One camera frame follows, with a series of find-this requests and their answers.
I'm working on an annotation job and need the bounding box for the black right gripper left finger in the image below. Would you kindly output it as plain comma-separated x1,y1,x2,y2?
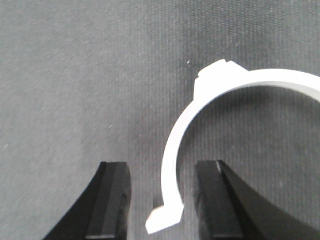
44,161,131,240

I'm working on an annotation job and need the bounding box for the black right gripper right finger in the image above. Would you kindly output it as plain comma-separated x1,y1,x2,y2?
194,160,320,240

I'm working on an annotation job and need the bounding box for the white PVC pipe clamp ring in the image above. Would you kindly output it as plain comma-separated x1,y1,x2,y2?
145,58,320,235

